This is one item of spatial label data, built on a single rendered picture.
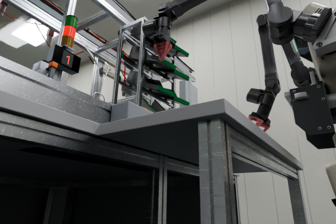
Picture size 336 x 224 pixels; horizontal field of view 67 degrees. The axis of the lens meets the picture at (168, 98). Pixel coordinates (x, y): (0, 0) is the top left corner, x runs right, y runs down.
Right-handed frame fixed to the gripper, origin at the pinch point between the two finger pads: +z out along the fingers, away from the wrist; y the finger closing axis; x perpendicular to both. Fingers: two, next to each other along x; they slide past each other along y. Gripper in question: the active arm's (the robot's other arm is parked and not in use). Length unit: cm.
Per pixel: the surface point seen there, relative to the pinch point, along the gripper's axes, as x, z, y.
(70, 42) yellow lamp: -28.9, -3.1, 24.4
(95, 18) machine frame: -91, -78, -30
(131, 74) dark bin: -33.6, -9.2, -18.4
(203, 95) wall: -136, -126, -319
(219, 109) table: 39, 39, 35
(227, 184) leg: 39, 51, 31
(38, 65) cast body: -17.8, 17.9, 39.7
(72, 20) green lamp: -29.5, -13.7, 25.3
